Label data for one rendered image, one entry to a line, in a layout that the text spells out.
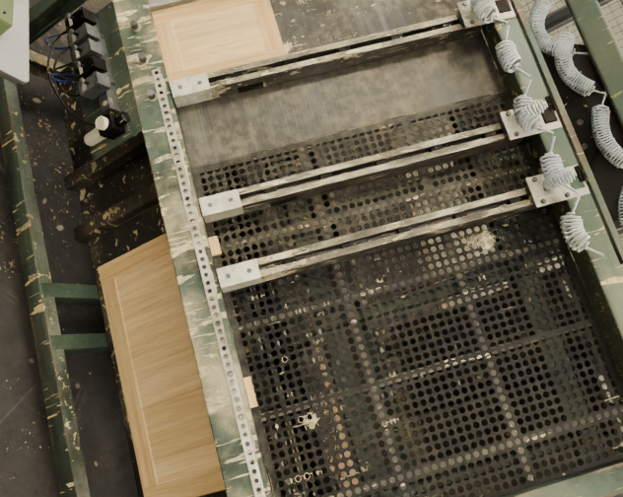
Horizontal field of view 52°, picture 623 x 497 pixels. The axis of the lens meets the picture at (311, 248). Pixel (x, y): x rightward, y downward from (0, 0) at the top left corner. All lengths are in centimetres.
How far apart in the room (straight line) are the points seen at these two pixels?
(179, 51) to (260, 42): 28
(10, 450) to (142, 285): 70
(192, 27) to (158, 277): 88
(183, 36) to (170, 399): 125
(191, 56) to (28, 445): 145
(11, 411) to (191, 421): 63
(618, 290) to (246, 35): 146
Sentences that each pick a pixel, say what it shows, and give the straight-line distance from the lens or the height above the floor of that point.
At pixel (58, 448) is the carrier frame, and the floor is 13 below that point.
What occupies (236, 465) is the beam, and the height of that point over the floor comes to 84.
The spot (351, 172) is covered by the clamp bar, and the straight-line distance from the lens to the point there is 208.
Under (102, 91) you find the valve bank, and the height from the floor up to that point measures 73.
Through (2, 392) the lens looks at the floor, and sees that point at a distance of 251.
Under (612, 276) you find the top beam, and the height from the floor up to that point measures 190.
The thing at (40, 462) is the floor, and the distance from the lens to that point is 254.
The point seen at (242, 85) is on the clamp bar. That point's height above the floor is 110.
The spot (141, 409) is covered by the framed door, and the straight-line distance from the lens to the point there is 243.
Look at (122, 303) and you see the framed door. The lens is 249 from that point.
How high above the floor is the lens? 202
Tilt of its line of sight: 26 degrees down
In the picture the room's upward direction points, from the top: 66 degrees clockwise
